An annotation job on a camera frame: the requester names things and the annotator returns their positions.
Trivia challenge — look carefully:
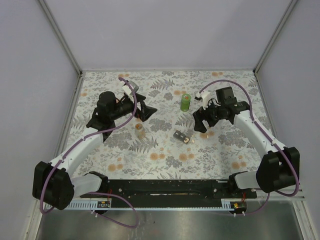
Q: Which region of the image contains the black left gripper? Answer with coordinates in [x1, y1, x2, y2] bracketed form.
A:
[110, 93, 157, 122]

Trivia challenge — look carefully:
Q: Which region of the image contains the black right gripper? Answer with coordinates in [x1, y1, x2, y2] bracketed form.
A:
[192, 98, 225, 134]

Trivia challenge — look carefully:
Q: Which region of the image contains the green pill bottle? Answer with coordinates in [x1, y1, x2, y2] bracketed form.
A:
[180, 98, 191, 112]

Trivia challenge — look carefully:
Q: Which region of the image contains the grey weekly pill organizer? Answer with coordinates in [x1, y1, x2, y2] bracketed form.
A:
[173, 129, 194, 144]

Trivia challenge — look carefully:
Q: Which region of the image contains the green bottle cap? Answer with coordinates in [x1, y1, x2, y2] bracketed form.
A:
[181, 93, 192, 104]

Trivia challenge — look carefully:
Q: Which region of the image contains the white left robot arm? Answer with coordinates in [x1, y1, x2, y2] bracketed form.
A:
[32, 91, 157, 210]

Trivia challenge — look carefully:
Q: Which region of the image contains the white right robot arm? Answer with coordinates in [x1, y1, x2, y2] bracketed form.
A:
[193, 87, 300, 198]

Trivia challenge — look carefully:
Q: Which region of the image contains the clear pill bottle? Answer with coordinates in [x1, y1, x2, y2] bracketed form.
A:
[134, 123, 146, 140]

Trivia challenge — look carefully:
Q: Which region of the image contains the floral table mat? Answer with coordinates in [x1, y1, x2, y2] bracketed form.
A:
[67, 70, 271, 179]

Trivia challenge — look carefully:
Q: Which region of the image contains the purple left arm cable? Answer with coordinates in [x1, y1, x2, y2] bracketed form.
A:
[39, 76, 140, 230]

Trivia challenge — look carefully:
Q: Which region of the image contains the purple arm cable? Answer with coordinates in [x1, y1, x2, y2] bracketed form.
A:
[39, 76, 140, 230]
[198, 79, 301, 217]

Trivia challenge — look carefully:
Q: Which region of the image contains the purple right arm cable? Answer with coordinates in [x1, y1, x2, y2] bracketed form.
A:
[198, 79, 301, 217]

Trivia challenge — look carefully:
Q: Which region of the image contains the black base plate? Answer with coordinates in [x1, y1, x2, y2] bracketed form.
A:
[91, 179, 257, 202]

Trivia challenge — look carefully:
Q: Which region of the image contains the white cable duct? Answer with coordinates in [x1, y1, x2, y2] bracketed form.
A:
[66, 195, 234, 211]

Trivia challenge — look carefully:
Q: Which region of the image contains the aluminium frame rail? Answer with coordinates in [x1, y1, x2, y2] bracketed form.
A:
[255, 185, 305, 201]

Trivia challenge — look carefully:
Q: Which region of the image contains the right aluminium corner post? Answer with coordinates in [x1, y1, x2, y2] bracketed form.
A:
[253, 0, 300, 76]

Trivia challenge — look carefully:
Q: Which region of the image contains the aluminium corner post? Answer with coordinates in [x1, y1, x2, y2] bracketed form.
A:
[253, 0, 300, 76]
[36, 0, 83, 76]

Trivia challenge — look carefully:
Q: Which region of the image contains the left aluminium corner post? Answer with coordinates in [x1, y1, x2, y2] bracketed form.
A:
[36, 0, 83, 76]

